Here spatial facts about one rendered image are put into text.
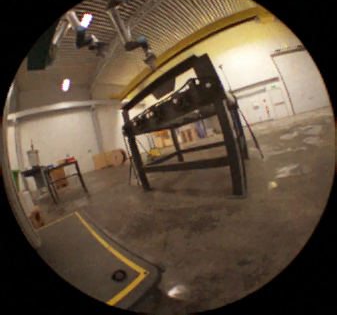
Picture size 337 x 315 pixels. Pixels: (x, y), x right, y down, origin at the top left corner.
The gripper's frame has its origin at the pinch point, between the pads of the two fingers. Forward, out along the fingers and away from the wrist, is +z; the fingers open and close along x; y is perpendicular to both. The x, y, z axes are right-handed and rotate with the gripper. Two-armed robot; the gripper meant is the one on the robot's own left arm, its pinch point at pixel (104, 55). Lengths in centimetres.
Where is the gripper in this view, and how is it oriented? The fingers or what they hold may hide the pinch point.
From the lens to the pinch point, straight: 118.4
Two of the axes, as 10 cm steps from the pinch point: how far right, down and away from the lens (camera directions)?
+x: -6.7, 2.8, 6.8
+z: 5.9, 7.6, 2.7
